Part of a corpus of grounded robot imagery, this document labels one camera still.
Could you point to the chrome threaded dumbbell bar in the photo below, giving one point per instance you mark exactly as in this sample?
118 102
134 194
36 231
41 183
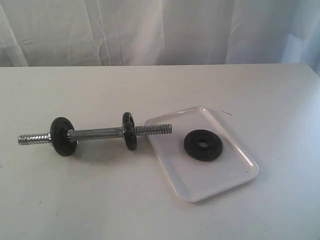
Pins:
96 134

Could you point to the white rectangular plastic tray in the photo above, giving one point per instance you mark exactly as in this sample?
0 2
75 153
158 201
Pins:
194 180

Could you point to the white backdrop curtain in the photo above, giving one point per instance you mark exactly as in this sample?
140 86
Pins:
158 32

